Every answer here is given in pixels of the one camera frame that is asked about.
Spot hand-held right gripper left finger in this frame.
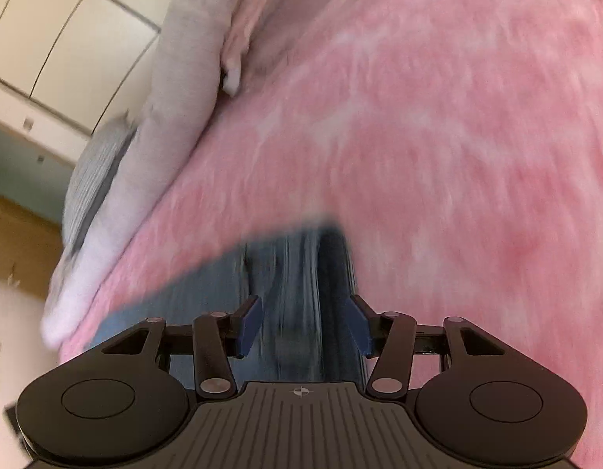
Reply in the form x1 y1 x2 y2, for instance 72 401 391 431
101 294 260 400

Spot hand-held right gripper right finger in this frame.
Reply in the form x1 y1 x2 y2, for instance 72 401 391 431
349 294 506 396

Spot blue denim jeans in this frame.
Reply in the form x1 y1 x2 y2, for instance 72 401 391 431
89 222 375 392

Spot pink floral blanket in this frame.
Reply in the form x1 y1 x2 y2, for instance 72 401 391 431
57 0 603 469

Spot pale pink rolled duvet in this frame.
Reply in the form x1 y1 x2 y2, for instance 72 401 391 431
61 115 139 260
40 0 283 347

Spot cream wardrobe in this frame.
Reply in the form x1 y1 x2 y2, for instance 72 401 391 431
0 0 163 135

